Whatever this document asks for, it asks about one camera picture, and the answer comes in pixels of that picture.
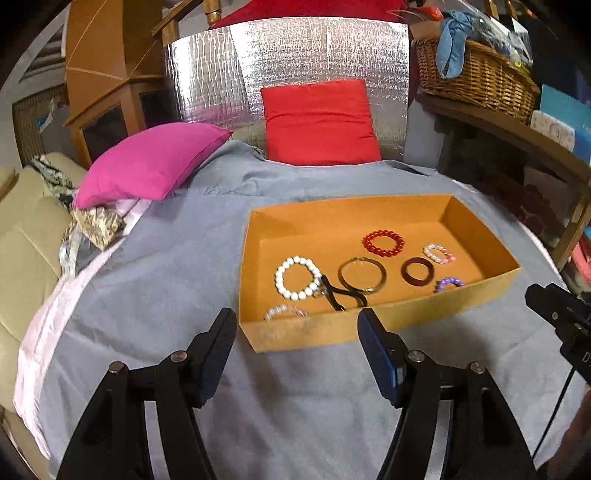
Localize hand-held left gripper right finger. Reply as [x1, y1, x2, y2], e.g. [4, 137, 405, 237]
[358, 308, 539, 480]

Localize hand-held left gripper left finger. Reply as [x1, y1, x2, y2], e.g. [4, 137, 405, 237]
[55, 308, 238, 480]

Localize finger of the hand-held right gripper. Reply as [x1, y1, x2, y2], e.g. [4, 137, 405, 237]
[525, 283, 591, 384]

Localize black cord bracelet with charm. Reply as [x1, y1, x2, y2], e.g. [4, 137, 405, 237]
[314, 274, 369, 312]

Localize gold metal bangle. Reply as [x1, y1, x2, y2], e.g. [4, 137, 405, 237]
[337, 257, 387, 294]

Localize dark red bangle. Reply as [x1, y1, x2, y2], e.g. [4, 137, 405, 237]
[401, 257, 435, 287]

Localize clear bead bracelet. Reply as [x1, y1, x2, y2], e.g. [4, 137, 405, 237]
[264, 304, 310, 322]

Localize red bead bracelet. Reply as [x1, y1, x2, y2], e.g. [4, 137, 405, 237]
[362, 229, 404, 258]

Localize pink and white bead bracelet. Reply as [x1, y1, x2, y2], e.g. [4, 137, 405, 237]
[423, 243, 457, 265]

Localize orange cardboard box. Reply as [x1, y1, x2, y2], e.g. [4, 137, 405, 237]
[239, 194, 522, 354]

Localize grey blanket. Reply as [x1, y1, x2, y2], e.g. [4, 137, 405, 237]
[44, 141, 591, 480]

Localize pale pink sheet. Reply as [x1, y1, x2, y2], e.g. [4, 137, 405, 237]
[13, 198, 153, 457]

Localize wooden shelf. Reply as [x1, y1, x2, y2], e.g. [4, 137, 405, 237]
[416, 92, 591, 271]

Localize gold patterned cloth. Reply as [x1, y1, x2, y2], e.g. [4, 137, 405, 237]
[69, 206, 126, 252]

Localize blue box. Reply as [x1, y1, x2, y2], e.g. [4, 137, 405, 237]
[530, 84, 591, 164]

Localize pink pillow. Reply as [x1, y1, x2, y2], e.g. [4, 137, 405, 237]
[73, 122, 234, 209]

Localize beige sofa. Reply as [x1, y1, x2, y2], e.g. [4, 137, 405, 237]
[0, 152, 88, 411]

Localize red pillow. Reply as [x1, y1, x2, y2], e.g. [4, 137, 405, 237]
[260, 78, 382, 167]

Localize wicker basket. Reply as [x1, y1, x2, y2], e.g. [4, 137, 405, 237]
[411, 34, 541, 125]

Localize black and white patterned cloth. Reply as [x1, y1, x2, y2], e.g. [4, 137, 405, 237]
[30, 154, 77, 208]

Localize silver foil mat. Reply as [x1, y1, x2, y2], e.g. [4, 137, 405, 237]
[164, 19, 411, 162]

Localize blue cloth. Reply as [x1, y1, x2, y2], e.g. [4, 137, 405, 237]
[436, 10, 483, 78]

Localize wooden cabinet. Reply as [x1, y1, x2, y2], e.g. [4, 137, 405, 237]
[62, 0, 181, 169]

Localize wooden chair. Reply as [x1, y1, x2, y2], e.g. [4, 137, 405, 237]
[152, 0, 234, 47]

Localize black cable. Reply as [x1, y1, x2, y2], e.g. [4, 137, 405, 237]
[531, 367, 575, 460]

